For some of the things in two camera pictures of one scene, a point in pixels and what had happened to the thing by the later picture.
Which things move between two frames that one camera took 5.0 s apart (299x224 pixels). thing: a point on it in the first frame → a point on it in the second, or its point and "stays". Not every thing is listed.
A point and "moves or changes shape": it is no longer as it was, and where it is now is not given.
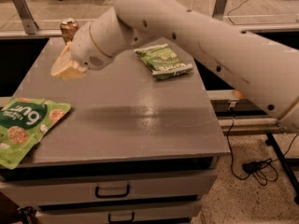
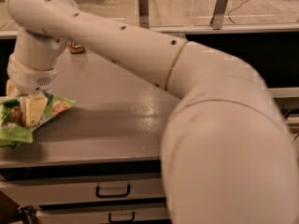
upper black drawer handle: x=102 y=196 stays
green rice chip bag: x=23 y=122 moves or changes shape
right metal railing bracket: x=220 y=4 stays
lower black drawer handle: x=121 y=221 stays
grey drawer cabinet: x=130 y=149 stays
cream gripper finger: x=65 y=54 → x=11 y=90
